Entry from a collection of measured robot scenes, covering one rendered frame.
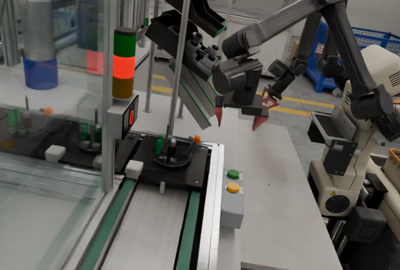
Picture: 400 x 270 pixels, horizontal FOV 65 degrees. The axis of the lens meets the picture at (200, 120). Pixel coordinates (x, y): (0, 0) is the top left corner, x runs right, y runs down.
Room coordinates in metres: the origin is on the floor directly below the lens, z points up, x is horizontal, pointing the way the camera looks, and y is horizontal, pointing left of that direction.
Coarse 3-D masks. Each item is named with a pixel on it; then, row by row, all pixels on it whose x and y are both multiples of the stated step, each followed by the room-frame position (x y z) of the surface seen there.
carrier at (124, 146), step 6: (132, 132) 0.99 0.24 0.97; (126, 138) 0.94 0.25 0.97; (138, 138) 0.96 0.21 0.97; (120, 144) 0.90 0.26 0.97; (126, 144) 0.91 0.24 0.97; (132, 144) 0.91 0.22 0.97; (120, 150) 0.86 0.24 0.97; (126, 150) 0.87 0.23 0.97; (132, 150) 0.88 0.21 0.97; (120, 156) 0.83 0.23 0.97; (126, 156) 0.84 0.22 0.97; (114, 162) 0.79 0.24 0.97; (120, 162) 0.80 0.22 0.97; (126, 162) 0.82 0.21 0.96; (114, 168) 0.76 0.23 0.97; (120, 168) 0.77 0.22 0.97; (120, 174) 0.76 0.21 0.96
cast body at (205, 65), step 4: (204, 56) 1.10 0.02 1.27; (208, 56) 1.11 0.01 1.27; (212, 56) 1.12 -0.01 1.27; (200, 60) 1.13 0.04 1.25; (204, 60) 1.10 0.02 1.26; (208, 60) 1.10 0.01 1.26; (212, 60) 1.11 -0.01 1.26; (196, 64) 1.11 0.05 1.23; (200, 64) 1.10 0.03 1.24; (204, 64) 1.10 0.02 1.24; (208, 64) 1.10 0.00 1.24; (212, 64) 1.10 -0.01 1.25; (200, 68) 1.10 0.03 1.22; (204, 68) 1.10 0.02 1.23; (208, 68) 1.10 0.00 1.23; (204, 72) 1.10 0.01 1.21; (208, 72) 1.10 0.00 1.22
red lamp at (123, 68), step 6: (114, 60) 0.66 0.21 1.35; (120, 60) 0.66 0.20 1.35; (126, 60) 0.66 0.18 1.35; (132, 60) 0.67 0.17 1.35; (114, 66) 0.66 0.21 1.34; (120, 66) 0.66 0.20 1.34; (126, 66) 0.66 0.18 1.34; (132, 66) 0.67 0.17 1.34; (114, 72) 0.66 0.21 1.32; (120, 72) 0.66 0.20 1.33; (126, 72) 0.66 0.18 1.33; (132, 72) 0.68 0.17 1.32; (120, 78) 0.66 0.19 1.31; (126, 78) 0.66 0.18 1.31
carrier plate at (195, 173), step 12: (144, 144) 0.93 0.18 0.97; (156, 144) 0.94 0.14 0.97; (180, 144) 0.97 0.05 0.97; (144, 156) 0.85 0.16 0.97; (192, 156) 0.90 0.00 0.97; (204, 156) 0.92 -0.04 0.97; (144, 168) 0.79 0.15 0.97; (156, 168) 0.80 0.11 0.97; (192, 168) 0.83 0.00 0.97; (204, 168) 0.85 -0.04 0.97; (144, 180) 0.75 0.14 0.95; (156, 180) 0.75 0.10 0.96; (168, 180) 0.75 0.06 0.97; (180, 180) 0.76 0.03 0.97; (192, 180) 0.77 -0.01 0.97
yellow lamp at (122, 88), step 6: (114, 78) 0.66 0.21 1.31; (132, 78) 0.68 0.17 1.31; (114, 84) 0.66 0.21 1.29; (120, 84) 0.66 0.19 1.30; (126, 84) 0.66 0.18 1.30; (132, 84) 0.68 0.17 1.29; (114, 90) 0.66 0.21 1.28; (120, 90) 0.66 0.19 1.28; (126, 90) 0.66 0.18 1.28; (132, 90) 0.68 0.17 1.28; (114, 96) 0.66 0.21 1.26; (120, 96) 0.66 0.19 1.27; (126, 96) 0.66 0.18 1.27
